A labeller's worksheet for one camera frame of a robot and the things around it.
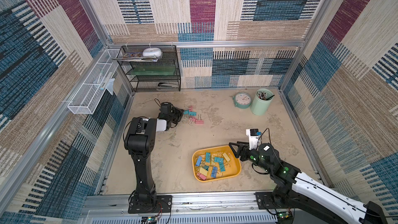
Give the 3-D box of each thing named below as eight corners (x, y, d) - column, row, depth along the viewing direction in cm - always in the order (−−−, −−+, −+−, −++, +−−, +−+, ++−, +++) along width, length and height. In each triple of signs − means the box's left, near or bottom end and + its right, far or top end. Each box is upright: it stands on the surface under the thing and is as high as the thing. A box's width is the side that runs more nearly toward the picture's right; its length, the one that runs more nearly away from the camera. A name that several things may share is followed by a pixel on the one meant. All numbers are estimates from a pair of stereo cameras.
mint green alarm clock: (234, 108, 111) (235, 105, 109) (232, 95, 119) (233, 92, 117) (252, 108, 111) (253, 105, 109) (248, 95, 119) (249, 92, 117)
